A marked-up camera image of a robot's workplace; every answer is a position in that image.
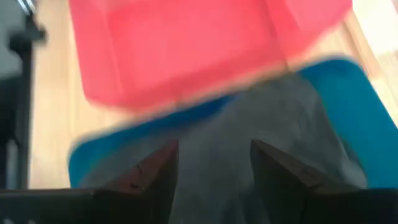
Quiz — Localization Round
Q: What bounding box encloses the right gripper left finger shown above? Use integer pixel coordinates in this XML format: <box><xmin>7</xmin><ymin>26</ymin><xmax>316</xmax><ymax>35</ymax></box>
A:
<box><xmin>101</xmin><ymin>139</ymin><xmax>181</xmax><ymax>224</ymax></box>

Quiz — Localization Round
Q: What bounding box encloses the dark grey fabric cap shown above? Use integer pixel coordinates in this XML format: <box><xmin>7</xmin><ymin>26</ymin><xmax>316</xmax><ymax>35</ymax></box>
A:
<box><xmin>79</xmin><ymin>73</ymin><xmax>369</xmax><ymax>224</ymax></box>

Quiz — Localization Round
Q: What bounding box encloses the red translucent plastic bin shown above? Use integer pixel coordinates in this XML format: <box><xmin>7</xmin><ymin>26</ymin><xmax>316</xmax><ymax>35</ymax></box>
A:
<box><xmin>67</xmin><ymin>0</ymin><xmax>354</xmax><ymax>114</ymax></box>

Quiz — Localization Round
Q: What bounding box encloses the blue translucent plastic bin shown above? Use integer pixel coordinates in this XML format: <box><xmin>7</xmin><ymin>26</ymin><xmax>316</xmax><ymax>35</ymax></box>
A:
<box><xmin>67</xmin><ymin>57</ymin><xmax>398</xmax><ymax>191</ymax></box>

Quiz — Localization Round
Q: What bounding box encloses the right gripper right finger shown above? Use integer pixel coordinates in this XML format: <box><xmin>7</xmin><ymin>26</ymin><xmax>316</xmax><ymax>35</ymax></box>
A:
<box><xmin>250</xmin><ymin>139</ymin><xmax>359</xmax><ymax>224</ymax></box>

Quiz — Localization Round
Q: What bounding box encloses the black aluminium table frame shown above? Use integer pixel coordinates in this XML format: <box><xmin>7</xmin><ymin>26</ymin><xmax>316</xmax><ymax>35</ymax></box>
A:
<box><xmin>0</xmin><ymin>15</ymin><xmax>48</xmax><ymax>190</ymax></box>

